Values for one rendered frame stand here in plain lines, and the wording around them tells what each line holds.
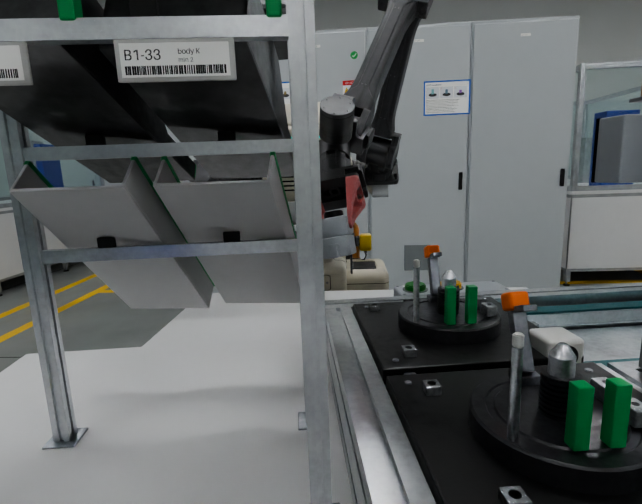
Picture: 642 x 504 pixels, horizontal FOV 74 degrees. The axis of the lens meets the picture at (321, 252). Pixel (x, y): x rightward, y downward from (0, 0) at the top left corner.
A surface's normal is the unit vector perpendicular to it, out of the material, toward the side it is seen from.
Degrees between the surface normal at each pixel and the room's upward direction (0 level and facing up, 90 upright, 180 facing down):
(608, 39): 90
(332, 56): 90
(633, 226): 90
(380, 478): 0
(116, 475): 0
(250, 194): 135
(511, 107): 90
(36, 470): 0
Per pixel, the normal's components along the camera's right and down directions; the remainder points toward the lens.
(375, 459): -0.04, -0.98
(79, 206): -0.05, 0.83
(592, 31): -0.06, 0.19
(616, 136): -1.00, 0.05
